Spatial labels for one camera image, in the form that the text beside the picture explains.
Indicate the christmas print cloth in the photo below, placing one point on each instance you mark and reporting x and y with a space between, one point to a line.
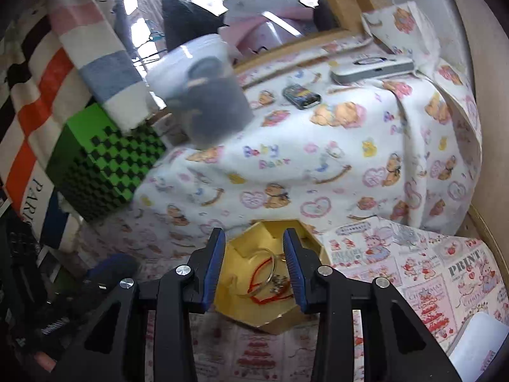
446 280

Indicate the green black checkered box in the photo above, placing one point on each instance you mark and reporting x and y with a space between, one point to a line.
96 167

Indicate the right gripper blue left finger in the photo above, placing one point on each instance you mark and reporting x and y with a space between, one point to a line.
188 288

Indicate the baby bear print cloth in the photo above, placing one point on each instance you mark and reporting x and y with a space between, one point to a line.
407 148

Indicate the silver bangle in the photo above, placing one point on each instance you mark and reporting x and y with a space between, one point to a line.
266 277

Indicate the white paper sheet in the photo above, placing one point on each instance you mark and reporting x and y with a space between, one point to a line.
479 340

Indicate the gold octagonal jewelry box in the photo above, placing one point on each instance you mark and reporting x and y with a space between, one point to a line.
273 315

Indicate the silver flat device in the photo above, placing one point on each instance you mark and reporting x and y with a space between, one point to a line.
373 67

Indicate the wooden framed mirror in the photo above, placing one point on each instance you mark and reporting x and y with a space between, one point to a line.
263 37

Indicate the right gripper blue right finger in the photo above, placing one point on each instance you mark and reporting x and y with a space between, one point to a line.
320 289

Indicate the striped Paris tote bag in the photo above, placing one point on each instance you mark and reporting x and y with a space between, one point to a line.
45 173

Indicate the clear plastic tub with lid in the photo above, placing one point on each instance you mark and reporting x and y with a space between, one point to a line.
197 82

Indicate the blue beige striped towel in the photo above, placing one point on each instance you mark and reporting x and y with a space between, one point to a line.
102 61

